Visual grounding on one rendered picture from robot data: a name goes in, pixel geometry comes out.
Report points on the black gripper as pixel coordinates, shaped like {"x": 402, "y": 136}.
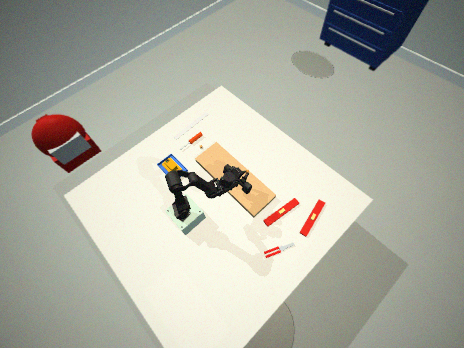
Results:
{"x": 246, "y": 186}

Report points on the red spirit level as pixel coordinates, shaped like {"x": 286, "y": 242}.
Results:
{"x": 312, "y": 217}
{"x": 282, "y": 211}

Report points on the blue shallow tray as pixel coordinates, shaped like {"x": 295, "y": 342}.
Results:
{"x": 175, "y": 159}

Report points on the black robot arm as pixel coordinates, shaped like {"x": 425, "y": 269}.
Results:
{"x": 181, "y": 204}

